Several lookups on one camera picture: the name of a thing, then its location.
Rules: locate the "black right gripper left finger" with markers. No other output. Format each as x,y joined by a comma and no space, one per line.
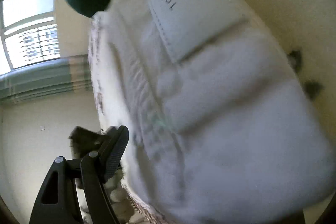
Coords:
57,200

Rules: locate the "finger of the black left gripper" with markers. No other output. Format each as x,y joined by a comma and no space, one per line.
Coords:
82,142

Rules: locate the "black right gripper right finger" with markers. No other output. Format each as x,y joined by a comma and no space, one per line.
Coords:
296,218

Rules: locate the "white pant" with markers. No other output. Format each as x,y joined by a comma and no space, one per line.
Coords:
230,105

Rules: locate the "white knit gloved hand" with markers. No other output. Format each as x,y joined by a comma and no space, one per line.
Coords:
120,201

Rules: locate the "bright window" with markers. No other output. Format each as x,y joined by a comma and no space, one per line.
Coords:
29,33

